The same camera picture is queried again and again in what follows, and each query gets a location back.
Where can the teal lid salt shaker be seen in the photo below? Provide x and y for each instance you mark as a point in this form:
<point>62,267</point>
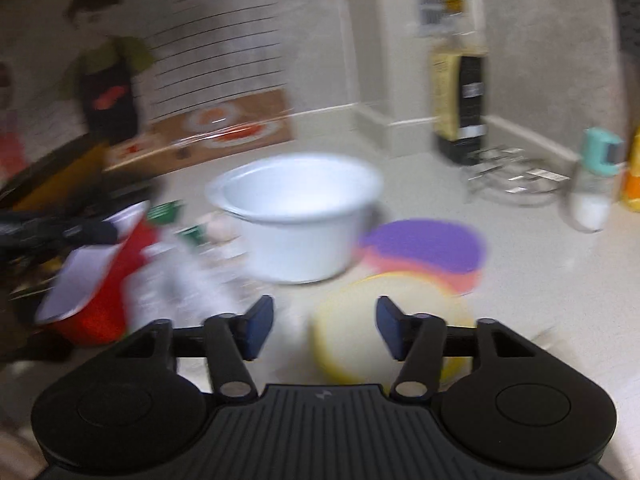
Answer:
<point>591,191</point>

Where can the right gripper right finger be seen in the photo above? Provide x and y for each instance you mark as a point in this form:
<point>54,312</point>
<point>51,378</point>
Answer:
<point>418,342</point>

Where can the dark soy sauce bottle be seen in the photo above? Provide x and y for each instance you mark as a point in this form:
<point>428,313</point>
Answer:
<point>457,91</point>

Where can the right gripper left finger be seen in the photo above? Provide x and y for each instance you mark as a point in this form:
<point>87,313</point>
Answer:
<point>232,340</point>

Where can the orange detergent bottle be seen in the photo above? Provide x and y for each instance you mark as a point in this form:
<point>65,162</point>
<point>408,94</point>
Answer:
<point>630,190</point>

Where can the white round plastic bowl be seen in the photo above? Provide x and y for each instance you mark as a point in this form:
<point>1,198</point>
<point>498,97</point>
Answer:
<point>301,215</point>

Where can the metal wire steamer rack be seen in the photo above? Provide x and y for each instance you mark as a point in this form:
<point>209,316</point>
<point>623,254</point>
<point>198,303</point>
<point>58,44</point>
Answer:
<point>512,177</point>

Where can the clear plastic bag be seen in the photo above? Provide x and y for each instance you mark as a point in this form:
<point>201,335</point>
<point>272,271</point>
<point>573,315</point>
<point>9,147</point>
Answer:
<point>186,285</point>

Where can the purple pink sponge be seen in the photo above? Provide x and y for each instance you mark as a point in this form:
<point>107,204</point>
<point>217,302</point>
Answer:
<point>449,251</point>

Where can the green snack wrapper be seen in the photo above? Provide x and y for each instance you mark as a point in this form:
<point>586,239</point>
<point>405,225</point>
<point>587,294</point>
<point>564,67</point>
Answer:
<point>165,214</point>

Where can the black frying pan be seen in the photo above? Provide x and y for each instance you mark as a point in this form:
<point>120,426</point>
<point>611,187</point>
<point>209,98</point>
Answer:
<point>82,178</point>

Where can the black perforated wall rack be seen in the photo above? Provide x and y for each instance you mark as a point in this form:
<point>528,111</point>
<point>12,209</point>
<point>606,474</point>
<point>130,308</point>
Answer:
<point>628,19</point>

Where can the cartoon kitchen wall sticker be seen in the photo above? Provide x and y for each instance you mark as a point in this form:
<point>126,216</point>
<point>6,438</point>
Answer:
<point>141,76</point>

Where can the yellow round scrub pad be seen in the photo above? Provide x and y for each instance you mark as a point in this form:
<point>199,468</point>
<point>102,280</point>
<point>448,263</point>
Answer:
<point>347,346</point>

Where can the red rectangular food container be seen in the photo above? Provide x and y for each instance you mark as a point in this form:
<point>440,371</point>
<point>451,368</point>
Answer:
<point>86,302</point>

